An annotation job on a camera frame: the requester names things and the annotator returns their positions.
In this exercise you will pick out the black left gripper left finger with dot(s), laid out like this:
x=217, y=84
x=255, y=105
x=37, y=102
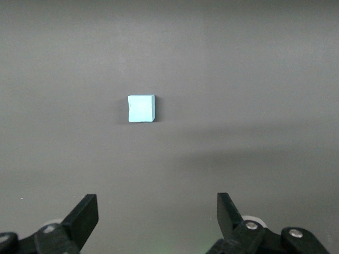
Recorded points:
x=79, y=225

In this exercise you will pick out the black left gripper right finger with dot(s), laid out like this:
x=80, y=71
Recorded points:
x=230, y=225

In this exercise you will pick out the blue foam block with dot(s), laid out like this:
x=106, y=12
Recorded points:
x=140, y=109

